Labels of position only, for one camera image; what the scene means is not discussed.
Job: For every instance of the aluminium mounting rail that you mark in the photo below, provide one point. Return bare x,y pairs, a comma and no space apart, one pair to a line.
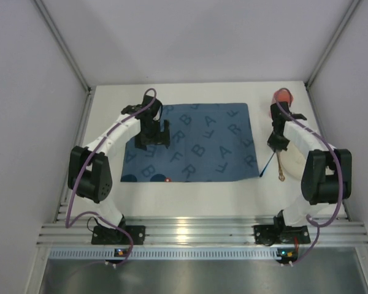
197,231

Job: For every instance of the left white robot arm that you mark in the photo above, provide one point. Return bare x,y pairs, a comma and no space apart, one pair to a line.
89,175

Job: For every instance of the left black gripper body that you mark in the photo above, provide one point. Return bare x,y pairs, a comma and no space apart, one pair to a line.
153,139

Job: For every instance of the blue letter placemat cloth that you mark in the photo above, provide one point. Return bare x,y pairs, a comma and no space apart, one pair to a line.
209,143

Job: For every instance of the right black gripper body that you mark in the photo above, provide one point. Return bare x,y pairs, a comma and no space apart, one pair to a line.
277,143

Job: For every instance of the right aluminium frame post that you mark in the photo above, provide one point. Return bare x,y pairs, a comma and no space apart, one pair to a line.
333,40

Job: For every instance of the left aluminium frame post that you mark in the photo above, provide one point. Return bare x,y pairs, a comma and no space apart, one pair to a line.
61,43

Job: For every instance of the cream round plate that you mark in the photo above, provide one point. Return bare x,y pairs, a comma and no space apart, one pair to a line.
293,161

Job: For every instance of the aluminium frame post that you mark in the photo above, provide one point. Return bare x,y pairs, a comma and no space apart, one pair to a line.
333,40
61,43

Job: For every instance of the perforated grey cable duct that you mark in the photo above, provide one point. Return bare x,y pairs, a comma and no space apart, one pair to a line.
170,253

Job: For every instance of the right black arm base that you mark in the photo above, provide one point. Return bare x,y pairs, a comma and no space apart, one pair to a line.
269,235

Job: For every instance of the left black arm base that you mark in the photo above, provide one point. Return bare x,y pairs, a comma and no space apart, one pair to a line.
110,236

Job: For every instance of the gold metal fork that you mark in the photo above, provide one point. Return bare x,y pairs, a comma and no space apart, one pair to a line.
281,175

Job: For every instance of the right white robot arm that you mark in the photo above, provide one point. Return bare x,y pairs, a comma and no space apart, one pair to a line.
326,178

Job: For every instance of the pink plastic cup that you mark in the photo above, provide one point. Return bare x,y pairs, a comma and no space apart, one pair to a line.
282,95

